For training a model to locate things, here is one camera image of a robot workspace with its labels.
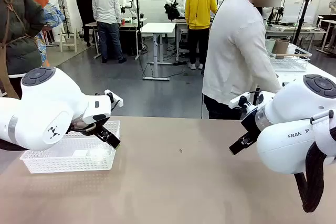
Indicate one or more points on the long grey desk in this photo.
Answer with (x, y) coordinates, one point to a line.
(288, 33)

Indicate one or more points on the person in beige top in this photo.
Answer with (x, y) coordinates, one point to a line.
(333, 6)

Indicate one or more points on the person in yellow hoodie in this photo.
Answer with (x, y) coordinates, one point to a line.
(200, 6)

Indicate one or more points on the small wooden stool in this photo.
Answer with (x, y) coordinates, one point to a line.
(69, 40)

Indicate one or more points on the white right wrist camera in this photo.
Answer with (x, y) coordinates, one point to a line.
(237, 100)

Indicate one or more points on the white standing desk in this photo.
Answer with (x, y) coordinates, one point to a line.
(157, 27)

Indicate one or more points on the black camera tripod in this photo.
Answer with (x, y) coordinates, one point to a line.
(302, 19)

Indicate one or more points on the person's right forearm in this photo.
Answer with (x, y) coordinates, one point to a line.
(270, 79)

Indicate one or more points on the person in white shirt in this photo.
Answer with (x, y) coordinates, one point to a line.
(106, 3)

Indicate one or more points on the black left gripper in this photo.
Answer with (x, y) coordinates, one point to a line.
(84, 129)

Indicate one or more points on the black bag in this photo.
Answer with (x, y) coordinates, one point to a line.
(172, 11)

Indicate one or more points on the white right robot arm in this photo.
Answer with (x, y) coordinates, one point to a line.
(283, 140)

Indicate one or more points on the wooden work desk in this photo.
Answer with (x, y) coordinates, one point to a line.
(128, 26)

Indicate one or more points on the person in black clothes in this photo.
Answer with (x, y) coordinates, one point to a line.
(84, 1)

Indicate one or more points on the person in green jacket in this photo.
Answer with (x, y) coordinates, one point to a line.
(18, 24)

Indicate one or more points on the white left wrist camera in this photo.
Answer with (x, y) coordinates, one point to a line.
(115, 100)

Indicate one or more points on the white perforated plastic basket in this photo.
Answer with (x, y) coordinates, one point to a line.
(65, 163)

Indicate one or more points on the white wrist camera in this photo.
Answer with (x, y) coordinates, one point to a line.
(115, 100)
(237, 100)

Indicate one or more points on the person in white sweater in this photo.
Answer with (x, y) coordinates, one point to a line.
(231, 51)

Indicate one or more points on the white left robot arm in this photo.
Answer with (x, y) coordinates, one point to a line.
(39, 108)

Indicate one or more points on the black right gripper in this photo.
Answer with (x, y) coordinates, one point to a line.
(252, 123)

